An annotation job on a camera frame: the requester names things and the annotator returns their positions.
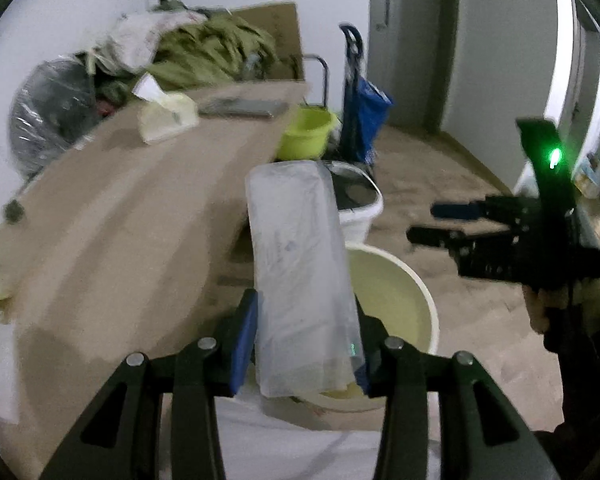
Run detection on black metal chair frame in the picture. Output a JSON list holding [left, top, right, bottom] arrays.
[[303, 54, 330, 109]]

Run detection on white rice cooker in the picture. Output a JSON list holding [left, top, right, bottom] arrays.
[[324, 160, 384, 247]]

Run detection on bright glass door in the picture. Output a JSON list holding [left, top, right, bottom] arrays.
[[510, 0, 600, 201]]

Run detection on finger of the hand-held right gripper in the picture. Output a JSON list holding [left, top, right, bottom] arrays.
[[431, 197, 512, 222], [406, 226, 475, 252]]

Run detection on person's right forearm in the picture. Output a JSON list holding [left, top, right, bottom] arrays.
[[542, 327, 600, 466]]

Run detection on smartphone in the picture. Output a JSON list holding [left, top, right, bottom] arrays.
[[198, 97, 290, 120]]

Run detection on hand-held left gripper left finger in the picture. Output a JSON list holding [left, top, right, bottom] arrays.
[[40, 289, 259, 480]]

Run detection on clear plastic sleeve packet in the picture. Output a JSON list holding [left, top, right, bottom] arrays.
[[244, 159, 365, 399]]

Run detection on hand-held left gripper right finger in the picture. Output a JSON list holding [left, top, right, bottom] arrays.
[[352, 304, 562, 480]]

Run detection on olive green cloth pile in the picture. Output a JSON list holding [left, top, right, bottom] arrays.
[[149, 12, 282, 89]]

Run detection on pale yellow bucket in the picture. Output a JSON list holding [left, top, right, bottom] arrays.
[[287, 240, 440, 414]]

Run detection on grey door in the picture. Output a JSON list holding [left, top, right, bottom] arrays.
[[368, 0, 459, 134]]

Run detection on yellow tissue pack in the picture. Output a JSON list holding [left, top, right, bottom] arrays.
[[131, 72, 200, 146]]

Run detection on white plastic bag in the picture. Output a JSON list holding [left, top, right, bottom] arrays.
[[107, 9, 207, 74]]

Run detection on fan wrapped in plastic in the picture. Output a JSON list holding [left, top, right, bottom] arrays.
[[9, 57, 100, 177]]

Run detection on grey cloth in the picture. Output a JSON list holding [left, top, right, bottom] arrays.
[[214, 394, 442, 480]]

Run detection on person's right hand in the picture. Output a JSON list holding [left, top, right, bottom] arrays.
[[524, 275, 600, 342]]

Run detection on green plastic basin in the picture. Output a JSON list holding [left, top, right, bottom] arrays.
[[277, 104, 339, 161]]

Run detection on blue shopping trolley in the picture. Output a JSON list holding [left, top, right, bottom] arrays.
[[337, 23, 394, 167]]

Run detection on brown cardboard sheet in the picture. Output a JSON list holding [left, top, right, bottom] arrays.
[[229, 2, 307, 82]]

